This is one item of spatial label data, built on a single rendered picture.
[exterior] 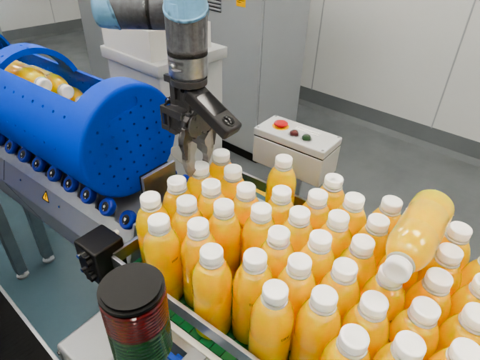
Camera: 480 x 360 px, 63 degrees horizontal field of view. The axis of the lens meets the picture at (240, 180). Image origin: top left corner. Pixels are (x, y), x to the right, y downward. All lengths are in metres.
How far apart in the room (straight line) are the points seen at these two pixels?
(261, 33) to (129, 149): 1.69
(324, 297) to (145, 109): 0.60
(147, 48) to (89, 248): 0.71
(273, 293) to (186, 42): 0.44
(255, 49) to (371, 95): 1.43
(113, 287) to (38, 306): 1.75
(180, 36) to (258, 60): 1.87
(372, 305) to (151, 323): 0.33
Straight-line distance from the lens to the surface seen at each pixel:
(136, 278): 0.40
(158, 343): 0.43
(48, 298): 2.15
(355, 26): 3.60
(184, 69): 0.73
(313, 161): 0.94
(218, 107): 0.75
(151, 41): 1.29
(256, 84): 2.62
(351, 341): 0.56
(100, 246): 0.82
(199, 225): 0.69
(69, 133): 0.90
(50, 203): 1.20
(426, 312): 0.63
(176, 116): 0.78
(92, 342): 0.86
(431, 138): 3.56
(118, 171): 0.96
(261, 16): 2.49
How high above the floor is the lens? 1.55
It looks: 35 degrees down
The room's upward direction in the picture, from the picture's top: 2 degrees clockwise
